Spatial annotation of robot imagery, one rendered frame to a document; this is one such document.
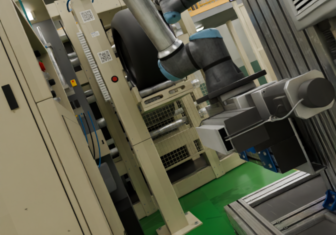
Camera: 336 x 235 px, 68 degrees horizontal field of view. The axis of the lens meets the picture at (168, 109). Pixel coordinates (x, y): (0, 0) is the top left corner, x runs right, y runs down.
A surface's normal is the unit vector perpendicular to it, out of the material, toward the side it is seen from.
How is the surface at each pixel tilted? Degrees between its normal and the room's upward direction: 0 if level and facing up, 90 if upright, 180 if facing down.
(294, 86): 90
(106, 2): 90
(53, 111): 90
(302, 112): 90
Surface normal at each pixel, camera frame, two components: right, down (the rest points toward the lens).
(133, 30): -0.10, -0.19
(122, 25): -0.58, -0.13
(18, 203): 0.23, -0.13
